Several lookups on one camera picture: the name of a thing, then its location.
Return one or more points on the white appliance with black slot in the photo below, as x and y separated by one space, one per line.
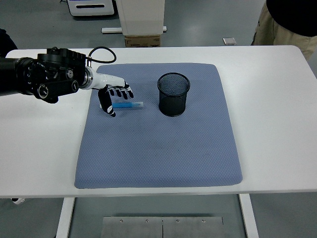
90 6

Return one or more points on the blue-grey textured mat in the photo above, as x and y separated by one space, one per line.
153 148

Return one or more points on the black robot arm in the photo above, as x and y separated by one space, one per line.
57 72

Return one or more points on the blue marker with clear cap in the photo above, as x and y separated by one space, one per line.
126 105

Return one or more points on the black rounded object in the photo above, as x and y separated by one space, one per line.
6 42

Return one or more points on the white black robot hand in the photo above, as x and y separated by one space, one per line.
106 79

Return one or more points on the person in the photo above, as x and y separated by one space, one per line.
289 15

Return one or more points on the white cabinet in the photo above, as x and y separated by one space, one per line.
141 17

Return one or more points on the small white object under table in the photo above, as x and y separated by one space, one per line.
17 200

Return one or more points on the brown cardboard box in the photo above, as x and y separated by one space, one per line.
142 41

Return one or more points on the white floor bar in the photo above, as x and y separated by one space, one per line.
110 30

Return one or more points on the black mesh pen holder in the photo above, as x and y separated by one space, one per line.
172 104

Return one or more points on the white table leg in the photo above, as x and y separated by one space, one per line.
248 215
64 218

